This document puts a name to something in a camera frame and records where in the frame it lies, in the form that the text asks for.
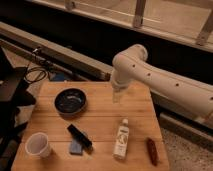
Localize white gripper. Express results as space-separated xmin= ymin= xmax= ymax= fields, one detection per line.
xmin=110 ymin=70 xmax=127 ymax=103

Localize dark ceramic bowl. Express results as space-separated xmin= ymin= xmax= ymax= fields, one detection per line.
xmin=54 ymin=88 xmax=87 ymax=115

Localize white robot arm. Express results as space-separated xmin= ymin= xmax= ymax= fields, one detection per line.
xmin=110 ymin=44 xmax=213 ymax=119

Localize blue object behind table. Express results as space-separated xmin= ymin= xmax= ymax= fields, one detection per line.
xmin=50 ymin=74 xmax=67 ymax=82

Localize white lotion bottle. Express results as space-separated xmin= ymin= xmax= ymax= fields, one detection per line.
xmin=113 ymin=119 xmax=129 ymax=159

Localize black rectangular bar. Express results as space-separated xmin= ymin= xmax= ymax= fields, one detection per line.
xmin=67 ymin=124 xmax=92 ymax=148

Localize red pocket knife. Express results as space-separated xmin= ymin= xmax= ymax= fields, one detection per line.
xmin=147 ymin=138 xmax=158 ymax=166

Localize blue sponge block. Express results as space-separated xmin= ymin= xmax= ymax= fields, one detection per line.
xmin=69 ymin=136 xmax=84 ymax=155

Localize white plastic cup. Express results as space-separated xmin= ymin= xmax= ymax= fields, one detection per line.
xmin=25 ymin=132 xmax=51 ymax=158

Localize black stand equipment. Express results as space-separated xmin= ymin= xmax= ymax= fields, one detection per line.
xmin=0 ymin=48 xmax=36 ymax=158

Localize black cable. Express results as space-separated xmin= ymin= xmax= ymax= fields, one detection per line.
xmin=23 ymin=47 xmax=56 ymax=85

